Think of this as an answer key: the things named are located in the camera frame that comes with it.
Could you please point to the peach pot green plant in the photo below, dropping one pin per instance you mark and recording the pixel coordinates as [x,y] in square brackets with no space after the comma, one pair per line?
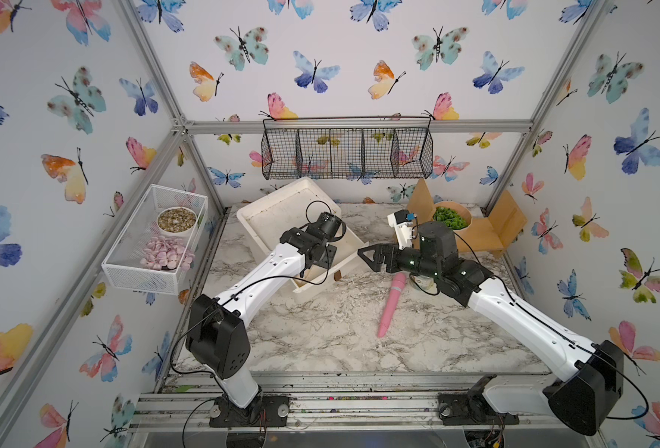
[454,215]

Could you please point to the pink toy microphone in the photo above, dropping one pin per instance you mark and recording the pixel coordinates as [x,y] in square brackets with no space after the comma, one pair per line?
[398,284]

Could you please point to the wooden shelf stand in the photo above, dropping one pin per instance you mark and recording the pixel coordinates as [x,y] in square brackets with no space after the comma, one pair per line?
[493,234]

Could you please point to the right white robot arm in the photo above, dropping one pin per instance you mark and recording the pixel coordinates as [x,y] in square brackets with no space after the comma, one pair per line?
[586,378]

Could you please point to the pink flower petals pile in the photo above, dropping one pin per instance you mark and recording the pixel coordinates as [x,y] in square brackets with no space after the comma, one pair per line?
[167,254]

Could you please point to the white mesh wall basket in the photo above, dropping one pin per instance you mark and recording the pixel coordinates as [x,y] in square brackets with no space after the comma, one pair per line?
[122,264]

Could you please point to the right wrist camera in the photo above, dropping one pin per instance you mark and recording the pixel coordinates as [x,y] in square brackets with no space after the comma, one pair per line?
[404,224]

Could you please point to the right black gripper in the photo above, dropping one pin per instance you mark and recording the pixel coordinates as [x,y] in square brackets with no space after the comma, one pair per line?
[390,250]

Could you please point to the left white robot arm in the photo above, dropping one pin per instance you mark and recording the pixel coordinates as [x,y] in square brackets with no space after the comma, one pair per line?
[217,328]

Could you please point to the white bowl of seeds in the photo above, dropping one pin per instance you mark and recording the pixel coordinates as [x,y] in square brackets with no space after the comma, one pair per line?
[177,221]

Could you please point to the black wire wall basket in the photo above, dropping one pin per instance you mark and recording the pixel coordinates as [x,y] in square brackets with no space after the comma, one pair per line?
[361,149]

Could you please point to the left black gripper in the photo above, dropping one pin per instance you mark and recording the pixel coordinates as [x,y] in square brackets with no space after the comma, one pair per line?
[329,252]

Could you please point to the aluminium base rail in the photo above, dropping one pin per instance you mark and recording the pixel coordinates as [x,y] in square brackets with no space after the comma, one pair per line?
[302,402]

